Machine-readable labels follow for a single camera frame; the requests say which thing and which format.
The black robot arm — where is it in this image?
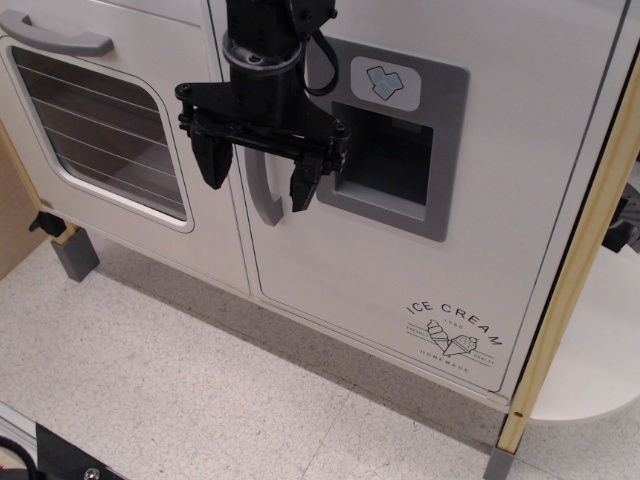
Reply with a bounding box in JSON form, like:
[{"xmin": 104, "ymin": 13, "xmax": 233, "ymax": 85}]
[{"xmin": 175, "ymin": 1, "xmax": 350, "ymax": 212}]

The light wooden post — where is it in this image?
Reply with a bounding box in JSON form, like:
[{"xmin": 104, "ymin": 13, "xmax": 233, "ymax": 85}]
[
  {"xmin": 496, "ymin": 62, "xmax": 639, "ymax": 454},
  {"xmin": 1, "ymin": 124, "xmax": 79, "ymax": 244}
]

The white toy kitchen cabinet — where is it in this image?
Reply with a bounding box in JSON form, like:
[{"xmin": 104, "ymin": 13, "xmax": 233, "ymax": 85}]
[{"xmin": 0, "ymin": 0, "xmax": 640, "ymax": 406}]

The grey right foot cap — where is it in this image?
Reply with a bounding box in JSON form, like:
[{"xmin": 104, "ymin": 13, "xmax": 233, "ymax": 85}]
[{"xmin": 483, "ymin": 447, "xmax": 515, "ymax": 480}]

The white toy fridge door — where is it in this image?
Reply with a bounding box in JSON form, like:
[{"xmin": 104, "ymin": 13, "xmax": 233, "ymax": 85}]
[{"xmin": 242, "ymin": 1, "xmax": 639, "ymax": 404}]

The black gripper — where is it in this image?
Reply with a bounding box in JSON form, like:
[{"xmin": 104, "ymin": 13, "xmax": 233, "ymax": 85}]
[{"xmin": 175, "ymin": 59, "xmax": 350, "ymax": 212}]

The aluminium rail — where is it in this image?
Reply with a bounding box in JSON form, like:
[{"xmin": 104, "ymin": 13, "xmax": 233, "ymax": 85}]
[{"xmin": 0, "ymin": 402, "xmax": 37, "ymax": 458}]

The white round table base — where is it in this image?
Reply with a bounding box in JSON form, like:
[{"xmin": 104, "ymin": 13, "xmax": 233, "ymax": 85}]
[{"xmin": 530, "ymin": 246, "xmax": 639, "ymax": 424}]

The grey ice dispenser panel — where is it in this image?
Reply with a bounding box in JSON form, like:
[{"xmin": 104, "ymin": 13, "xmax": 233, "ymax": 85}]
[{"xmin": 314, "ymin": 38, "xmax": 470, "ymax": 242}]

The brown wooden board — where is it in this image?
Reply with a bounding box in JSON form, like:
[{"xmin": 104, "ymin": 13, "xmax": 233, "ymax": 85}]
[{"xmin": 1, "ymin": 134, "xmax": 46, "ymax": 279}]

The white toy oven door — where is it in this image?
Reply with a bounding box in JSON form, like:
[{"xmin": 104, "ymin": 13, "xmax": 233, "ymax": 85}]
[{"xmin": 0, "ymin": 35, "xmax": 196, "ymax": 235}]

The light wooden right post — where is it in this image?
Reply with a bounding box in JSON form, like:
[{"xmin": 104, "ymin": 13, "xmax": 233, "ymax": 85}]
[{"xmin": 496, "ymin": 62, "xmax": 639, "ymax": 454}]

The grey foot cap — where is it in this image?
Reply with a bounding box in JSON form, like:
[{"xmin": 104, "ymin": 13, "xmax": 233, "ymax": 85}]
[
  {"xmin": 51, "ymin": 228, "xmax": 100, "ymax": 282},
  {"xmin": 483, "ymin": 447, "xmax": 515, "ymax": 480}
]

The black clamp knob left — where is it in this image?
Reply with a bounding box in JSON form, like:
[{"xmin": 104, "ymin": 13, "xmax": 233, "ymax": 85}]
[{"xmin": 28, "ymin": 211, "xmax": 67, "ymax": 238}]

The light wooden left post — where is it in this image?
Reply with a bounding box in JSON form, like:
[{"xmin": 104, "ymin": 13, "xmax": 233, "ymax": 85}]
[{"xmin": 1, "ymin": 124, "xmax": 79, "ymax": 244}]

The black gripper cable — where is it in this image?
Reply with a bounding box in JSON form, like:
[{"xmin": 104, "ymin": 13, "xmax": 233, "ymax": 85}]
[{"xmin": 301, "ymin": 27, "xmax": 341, "ymax": 97}]

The grey oven door handle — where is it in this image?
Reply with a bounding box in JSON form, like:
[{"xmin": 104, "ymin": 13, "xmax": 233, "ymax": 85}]
[{"xmin": 1, "ymin": 9, "xmax": 114, "ymax": 58}]

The black clamp right edge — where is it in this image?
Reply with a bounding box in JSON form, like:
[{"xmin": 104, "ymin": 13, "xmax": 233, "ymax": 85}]
[{"xmin": 602, "ymin": 183, "xmax": 639, "ymax": 253}]

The grey left foot cap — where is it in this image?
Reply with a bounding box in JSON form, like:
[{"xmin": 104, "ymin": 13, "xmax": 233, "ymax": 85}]
[{"xmin": 51, "ymin": 228, "xmax": 100, "ymax": 282}]

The grey fridge door handle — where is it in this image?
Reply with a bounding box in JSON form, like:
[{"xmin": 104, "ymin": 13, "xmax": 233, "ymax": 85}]
[{"xmin": 244, "ymin": 148, "xmax": 284, "ymax": 227}]

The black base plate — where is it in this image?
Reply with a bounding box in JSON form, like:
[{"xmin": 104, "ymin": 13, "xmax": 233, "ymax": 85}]
[{"xmin": 36, "ymin": 423, "xmax": 125, "ymax": 480}]

